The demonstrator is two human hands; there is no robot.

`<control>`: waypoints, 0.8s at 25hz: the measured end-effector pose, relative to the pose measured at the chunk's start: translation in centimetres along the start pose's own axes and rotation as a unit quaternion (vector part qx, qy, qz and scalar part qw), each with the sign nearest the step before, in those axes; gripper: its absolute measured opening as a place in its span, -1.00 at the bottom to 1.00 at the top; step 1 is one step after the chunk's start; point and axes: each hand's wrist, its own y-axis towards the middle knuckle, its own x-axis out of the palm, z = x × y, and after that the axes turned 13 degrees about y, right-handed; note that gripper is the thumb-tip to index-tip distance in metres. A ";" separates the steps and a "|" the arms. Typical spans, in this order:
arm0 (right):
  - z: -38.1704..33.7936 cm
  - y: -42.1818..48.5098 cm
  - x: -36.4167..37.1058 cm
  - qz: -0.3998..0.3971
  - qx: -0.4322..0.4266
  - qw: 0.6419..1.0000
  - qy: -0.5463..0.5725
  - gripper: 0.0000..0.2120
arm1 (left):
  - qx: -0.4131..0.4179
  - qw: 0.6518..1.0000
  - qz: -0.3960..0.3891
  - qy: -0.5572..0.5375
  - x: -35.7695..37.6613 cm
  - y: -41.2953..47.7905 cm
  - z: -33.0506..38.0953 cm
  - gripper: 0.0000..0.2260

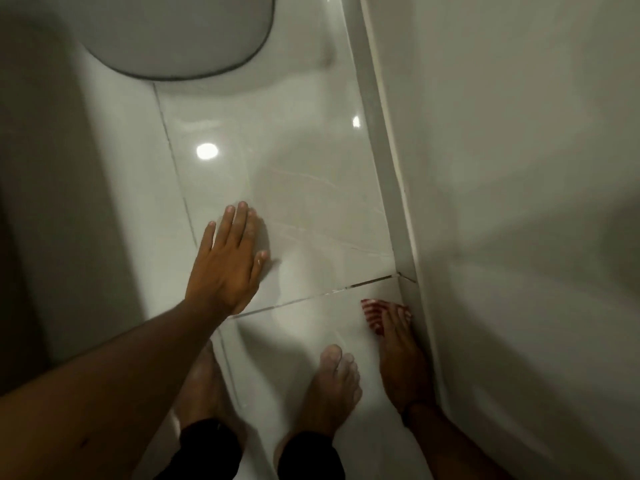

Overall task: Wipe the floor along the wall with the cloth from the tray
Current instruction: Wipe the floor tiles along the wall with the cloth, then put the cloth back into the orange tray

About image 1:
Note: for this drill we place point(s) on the person's left hand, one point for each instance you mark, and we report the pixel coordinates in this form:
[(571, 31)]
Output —
[(222, 274)]

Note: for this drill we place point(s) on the person's right hand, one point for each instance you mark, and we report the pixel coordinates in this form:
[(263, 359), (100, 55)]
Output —
[(402, 364)]

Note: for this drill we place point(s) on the person's left foot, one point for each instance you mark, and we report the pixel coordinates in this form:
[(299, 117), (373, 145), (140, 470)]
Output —
[(205, 389)]

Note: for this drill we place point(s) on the person's right forearm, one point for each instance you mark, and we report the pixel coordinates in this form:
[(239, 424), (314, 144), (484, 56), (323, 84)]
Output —
[(450, 447)]

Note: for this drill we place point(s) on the person's left thumb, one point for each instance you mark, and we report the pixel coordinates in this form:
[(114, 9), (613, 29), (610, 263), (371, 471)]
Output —
[(260, 262)]

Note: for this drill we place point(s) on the person's left little finger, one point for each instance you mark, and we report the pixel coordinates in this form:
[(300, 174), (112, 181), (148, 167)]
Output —
[(207, 237)]

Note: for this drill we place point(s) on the black left trouser leg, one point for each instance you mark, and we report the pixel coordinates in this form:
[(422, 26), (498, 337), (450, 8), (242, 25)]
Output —
[(205, 452)]

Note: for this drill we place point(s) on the person's right fingers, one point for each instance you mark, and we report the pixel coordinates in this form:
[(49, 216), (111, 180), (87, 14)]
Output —
[(397, 319)]

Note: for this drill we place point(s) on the black right trouser leg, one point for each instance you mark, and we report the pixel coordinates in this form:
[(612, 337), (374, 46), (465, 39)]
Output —
[(312, 457)]

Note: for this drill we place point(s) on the person's left middle finger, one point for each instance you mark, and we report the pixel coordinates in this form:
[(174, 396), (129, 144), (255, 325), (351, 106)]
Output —
[(239, 224)]

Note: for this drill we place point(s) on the black trouser leg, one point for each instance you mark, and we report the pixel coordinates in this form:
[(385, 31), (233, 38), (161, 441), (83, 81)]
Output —
[(205, 452), (312, 457)]

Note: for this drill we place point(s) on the person's foot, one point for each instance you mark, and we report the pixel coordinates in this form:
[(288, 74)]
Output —
[(327, 394), (205, 389)]

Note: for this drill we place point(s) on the person's left forearm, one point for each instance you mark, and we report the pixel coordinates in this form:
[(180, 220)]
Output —
[(100, 389)]

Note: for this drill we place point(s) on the person's right foot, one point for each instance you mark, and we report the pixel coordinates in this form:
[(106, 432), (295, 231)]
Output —
[(327, 394)]

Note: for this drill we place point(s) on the red white striped cloth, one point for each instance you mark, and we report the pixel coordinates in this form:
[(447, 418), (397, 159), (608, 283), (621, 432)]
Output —
[(372, 314)]

